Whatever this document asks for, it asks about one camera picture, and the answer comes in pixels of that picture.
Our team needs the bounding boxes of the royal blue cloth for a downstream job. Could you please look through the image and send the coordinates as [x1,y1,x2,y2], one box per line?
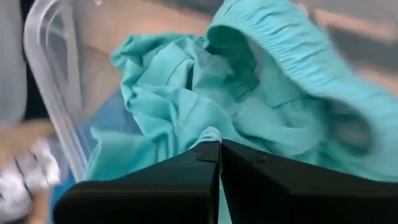
[49,89,144,224]

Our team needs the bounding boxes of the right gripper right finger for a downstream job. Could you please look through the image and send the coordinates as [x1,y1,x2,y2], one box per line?
[220,139,398,224]

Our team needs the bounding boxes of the black metal table frame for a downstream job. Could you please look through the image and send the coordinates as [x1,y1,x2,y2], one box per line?
[20,0,48,121]

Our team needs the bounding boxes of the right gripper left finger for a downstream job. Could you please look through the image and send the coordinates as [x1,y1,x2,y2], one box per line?
[53,141,221,224]

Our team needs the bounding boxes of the clear rectangular plastic tub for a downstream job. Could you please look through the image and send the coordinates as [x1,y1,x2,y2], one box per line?
[23,0,105,183]

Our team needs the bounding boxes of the white sock dark stripes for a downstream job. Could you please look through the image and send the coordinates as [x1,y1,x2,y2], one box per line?
[0,139,62,223]

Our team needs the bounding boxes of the bright blue t-shirt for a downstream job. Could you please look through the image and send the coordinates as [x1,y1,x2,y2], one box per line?
[83,0,398,224]

